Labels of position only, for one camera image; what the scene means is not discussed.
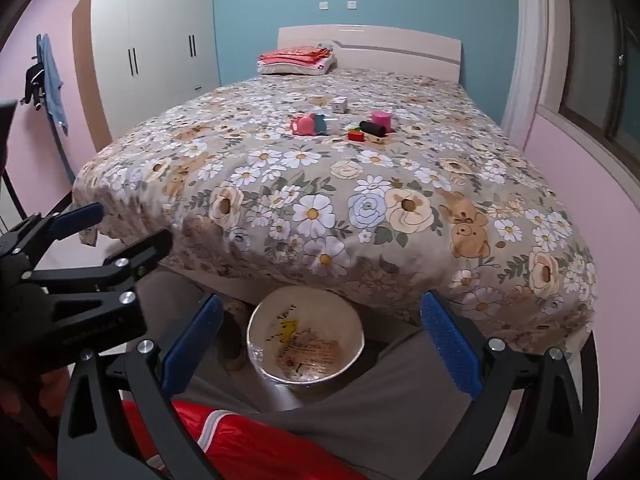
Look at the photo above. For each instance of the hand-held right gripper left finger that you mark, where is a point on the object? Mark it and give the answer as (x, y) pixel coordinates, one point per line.
(192, 345)

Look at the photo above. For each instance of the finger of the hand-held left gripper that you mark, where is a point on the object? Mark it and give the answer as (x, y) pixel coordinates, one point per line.
(80, 217)
(145, 250)

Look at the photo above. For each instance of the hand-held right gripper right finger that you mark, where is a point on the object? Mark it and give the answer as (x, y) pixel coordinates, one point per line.
(450, 345)

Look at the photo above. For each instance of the printed plastic bin liner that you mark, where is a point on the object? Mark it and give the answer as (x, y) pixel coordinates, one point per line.
(280, 320)

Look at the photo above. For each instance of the white round bin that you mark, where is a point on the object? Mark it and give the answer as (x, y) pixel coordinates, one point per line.
(305, 382)

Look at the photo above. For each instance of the pink and blue pig toy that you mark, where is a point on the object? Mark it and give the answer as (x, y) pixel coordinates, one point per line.
(304, 125)

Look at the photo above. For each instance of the small red block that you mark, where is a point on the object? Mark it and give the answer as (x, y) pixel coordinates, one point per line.
(356, 136)

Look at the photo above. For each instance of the black cylinder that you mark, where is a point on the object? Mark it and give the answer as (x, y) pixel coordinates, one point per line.
(371, 128)

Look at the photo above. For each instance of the pink cylinder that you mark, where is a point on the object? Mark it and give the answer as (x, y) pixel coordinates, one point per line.
(382, 119)

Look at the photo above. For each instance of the small white box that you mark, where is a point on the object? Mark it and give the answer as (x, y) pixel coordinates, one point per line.
(340, 105)

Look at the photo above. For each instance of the person's left forearm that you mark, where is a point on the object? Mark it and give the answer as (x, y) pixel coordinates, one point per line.
(25, 420)

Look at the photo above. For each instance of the beige shoe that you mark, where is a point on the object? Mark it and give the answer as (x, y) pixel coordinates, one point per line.
(234, 335)

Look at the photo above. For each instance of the person's grey trousers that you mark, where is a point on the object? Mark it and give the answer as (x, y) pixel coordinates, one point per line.
(380, 400)

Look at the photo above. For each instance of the person's red jacket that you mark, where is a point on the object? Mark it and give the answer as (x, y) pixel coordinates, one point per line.
(225, 440)

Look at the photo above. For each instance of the blue hanging towel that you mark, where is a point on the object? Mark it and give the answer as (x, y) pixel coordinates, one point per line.
(52, 80)

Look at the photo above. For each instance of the floral bed blanket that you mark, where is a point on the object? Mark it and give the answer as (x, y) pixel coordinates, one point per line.
(300, 170)

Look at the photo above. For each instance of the white wardrobe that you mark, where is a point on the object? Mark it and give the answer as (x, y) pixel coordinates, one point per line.
(150, 50)

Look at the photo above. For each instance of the folded pink cloth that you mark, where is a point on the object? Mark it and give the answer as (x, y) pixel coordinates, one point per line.
(292, 56)

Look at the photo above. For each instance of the folded red clothes on pillow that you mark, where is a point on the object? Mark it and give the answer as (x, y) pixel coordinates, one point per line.
(320, 69)

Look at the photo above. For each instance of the white window moulding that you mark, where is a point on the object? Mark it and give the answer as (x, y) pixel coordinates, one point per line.
(532, 50)

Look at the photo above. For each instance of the dark framed window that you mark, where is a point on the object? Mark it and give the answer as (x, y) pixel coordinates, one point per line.
(600, 60)

